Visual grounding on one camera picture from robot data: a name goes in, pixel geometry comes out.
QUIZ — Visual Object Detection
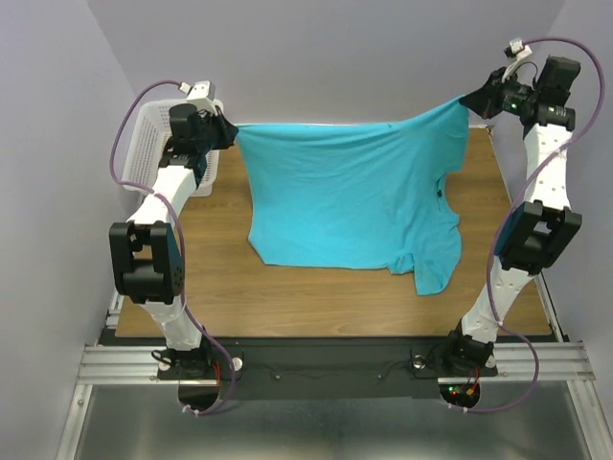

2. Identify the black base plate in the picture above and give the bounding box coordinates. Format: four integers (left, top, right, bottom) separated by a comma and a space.
157, 336, 497, 402

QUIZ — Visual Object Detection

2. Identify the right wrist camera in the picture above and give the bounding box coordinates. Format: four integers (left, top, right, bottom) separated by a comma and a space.
502, 37, 533, 81

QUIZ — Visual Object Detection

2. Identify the white plastic basket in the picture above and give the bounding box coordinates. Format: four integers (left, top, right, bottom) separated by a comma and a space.
121, 99, 227, 196

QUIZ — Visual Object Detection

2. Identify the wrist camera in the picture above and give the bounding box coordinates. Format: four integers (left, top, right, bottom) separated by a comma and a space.
179, 80, 216, 114
502, 37, 533, 81

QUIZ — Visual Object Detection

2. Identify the turquoise t shirt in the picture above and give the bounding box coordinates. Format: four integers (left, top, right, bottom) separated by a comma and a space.
238, 100, 469, 295

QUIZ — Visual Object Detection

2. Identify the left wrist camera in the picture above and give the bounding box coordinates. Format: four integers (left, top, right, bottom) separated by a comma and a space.
179, 80, 216, 114

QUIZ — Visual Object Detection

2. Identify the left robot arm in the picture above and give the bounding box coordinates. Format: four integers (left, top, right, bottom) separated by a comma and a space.
109, 103, 238, 380

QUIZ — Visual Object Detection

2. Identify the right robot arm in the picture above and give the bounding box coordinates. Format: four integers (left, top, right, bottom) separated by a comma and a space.
442, 57, 582, 374

